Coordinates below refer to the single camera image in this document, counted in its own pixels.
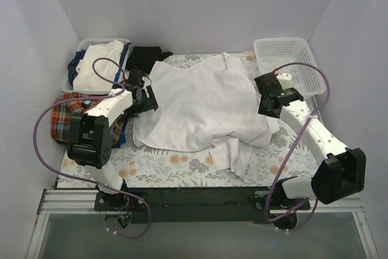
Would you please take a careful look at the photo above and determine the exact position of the white long sleeve shirt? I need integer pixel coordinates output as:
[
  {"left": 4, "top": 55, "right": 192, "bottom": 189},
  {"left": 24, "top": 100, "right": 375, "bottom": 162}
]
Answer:
[{"left": 133, "top": 53, "right": 279, "bottom": 178}]

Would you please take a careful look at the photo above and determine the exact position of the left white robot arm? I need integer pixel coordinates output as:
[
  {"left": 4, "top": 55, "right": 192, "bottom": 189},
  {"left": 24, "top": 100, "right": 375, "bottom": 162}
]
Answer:
[{"left": 67, "top": 70, "right": 158, "bottom": 210}]

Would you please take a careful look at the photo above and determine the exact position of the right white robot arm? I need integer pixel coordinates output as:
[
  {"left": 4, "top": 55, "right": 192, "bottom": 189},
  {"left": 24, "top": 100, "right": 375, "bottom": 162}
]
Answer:
[{"left": 255, "top": 72, "right": 366, "bottom": 209}]

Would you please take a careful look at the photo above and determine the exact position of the black folded garment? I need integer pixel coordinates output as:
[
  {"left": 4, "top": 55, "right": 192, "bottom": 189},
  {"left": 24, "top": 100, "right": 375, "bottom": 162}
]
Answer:
[{"left": 125, "top": 46, "right": 173, "bottom": 74}]

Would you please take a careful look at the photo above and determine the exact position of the folded white shirt in basket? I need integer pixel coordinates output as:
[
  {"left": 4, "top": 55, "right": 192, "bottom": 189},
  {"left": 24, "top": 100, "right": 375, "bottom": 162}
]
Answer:
[{"left": 73, "top": 39, "right": 124, "bottom": 94}]

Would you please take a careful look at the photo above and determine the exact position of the right white plastic basket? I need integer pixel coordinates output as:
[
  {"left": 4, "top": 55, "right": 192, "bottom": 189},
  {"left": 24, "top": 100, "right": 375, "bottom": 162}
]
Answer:
[{"left": 253, "top": 37, "right": 327, "bottom": 99}]

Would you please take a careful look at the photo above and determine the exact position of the white plastic basket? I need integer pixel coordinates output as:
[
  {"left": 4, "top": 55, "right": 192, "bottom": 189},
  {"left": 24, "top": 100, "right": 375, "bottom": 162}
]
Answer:
[
  {"left": 253, "top": 37, "right": 327, "bottom": 99},
  {"left": 62, "top": 38, "right": 131, "bottom": 93}
]

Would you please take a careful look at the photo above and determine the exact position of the left white plastic basket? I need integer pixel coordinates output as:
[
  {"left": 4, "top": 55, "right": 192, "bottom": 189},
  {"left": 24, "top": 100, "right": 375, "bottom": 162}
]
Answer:
[{"left": 62, "top": 38, "right": 131, "bottom": 93}]

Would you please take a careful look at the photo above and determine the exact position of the red plaid shirt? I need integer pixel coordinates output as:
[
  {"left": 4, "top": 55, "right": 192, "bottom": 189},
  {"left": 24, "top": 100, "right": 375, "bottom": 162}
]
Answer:
[{"left": 49, "top": 92, "right": 128, "bottom": 147}]

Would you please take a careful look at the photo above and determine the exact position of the navy garment in basket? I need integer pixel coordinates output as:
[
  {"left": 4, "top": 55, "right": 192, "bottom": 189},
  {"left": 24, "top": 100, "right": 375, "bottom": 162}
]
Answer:
[{"left": 67, "top": 50, "right": 86, "bottom": 87}]

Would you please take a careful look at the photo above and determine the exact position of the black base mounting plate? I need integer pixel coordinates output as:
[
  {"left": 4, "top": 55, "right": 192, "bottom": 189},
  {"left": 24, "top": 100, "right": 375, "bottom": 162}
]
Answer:
[{"left": 93, "top": 187, "right": 312, "bottom": 225}]

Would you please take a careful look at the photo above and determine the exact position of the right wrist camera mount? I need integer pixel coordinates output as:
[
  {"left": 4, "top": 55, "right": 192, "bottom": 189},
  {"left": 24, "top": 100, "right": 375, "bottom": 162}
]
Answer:
[{"left": 273, "top": 70, "right": 292, "bottom": 90}]

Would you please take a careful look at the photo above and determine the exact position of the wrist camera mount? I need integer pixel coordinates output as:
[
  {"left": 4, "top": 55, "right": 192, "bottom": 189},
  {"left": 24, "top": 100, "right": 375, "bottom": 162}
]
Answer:
[
  {"left": 121, "top": 72, "right": 132, "bottom": 86},
  {"left": 273, "top": 70, "right": 292, "bottom": 90}
]

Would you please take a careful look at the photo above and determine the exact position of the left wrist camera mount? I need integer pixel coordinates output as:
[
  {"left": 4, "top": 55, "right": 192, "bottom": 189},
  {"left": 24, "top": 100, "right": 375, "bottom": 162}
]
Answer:
[{"left": 121, "top": 72, "right": 132, "bottom": 86}]

